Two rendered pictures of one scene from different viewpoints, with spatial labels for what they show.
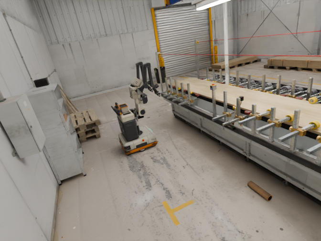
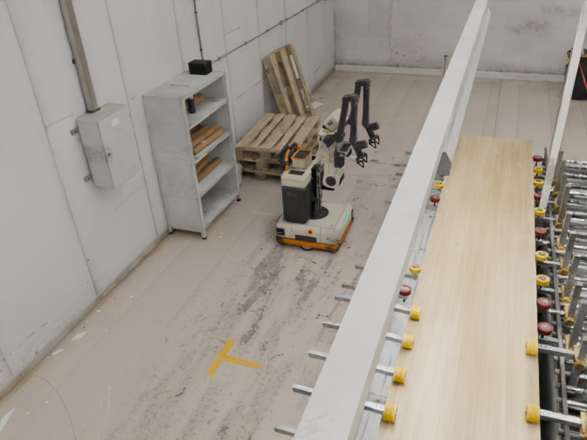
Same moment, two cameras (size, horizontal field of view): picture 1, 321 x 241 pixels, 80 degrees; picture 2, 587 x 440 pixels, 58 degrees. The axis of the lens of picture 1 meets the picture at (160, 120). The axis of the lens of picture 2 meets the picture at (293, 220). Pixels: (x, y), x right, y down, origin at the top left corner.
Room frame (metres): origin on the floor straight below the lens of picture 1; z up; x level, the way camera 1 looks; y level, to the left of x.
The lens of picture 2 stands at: (-0.11, -2.43, 3.08)
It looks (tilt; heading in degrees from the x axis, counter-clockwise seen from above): 31 degrees down; 42
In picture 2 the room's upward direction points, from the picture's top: 3 degrees counter-clockwise
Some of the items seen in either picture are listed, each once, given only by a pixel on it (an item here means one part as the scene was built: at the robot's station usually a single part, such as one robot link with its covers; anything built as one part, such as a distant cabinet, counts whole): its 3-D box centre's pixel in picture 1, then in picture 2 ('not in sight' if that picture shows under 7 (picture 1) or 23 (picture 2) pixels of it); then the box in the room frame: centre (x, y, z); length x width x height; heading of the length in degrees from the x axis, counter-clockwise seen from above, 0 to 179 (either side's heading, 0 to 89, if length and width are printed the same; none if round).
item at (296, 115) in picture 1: (294, 131); not in sight; (1.63, -1.30, 0.93); 0.04 x 0.04 x 0.48; 20
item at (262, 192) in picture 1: (259, 190); not in sight; (1.82, -1.08, 0.04); 0.30 x 0.08 x 0.08; 20
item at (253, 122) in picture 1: (253, 122); not in sight; (2.10, -1.13, 0.86); 0.04 x 0.04 x 0.48; 20
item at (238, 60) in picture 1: (234, 61); not in sight; (10.22, -4.35, 0.23); 2.41 x 0.77 x 0.17; 111
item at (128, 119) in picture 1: (128, 121); (305, 185); (3.56, 0.63, 0.59); 0.55 x 0.34 x 0.83; 20
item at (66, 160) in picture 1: (58, 131); (196, 154); (3.19, 1.81, 0.78); 0.90 x 0.45 x 1.55; 20
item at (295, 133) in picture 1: (297, 131); (354, 362); (1.59, -1.29, 0.95); 0.50 x 0.04 x 0.04; 110
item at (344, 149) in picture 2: (142, 96); (341, 151); (3.69, 0.27, 0.99); 0.28 x 0.16 x 0.22; 20
